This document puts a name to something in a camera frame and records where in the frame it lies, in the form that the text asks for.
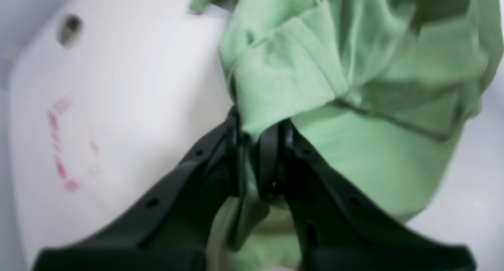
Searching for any green T-shirt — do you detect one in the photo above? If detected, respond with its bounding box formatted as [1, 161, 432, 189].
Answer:
[189, 0, 504, 271]

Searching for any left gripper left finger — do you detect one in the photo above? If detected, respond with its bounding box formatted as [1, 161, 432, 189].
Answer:
[34, 107, 240, 271]

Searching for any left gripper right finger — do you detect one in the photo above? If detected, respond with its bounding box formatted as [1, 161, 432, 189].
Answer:
[258, 120, 476, 271]

